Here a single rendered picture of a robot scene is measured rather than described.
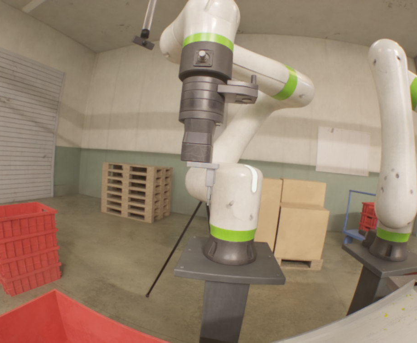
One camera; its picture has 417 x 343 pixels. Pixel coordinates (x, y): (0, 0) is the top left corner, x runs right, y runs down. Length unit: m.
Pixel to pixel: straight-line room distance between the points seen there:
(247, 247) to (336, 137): 4.37
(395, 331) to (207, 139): 0.40
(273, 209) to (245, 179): 2.05
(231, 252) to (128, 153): 5.18
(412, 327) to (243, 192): 0.44
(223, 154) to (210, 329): 0.54
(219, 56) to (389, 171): 0.48
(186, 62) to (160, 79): 5.23
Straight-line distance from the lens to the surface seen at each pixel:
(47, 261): 2.17
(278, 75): 0.66
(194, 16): 0.42
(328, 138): 4.78
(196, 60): 0.37
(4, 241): 1.93
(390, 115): 0.64
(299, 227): 2.66
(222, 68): 0.37
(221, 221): 0.55
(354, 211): 5.05
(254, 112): 0.80
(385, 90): 0.66
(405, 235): 0.81
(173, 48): 0.51
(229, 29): 0.41
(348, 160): 4.89
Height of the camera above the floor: 1.17
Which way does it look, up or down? 2 degrees down
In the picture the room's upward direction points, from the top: 5 degrees clockwise
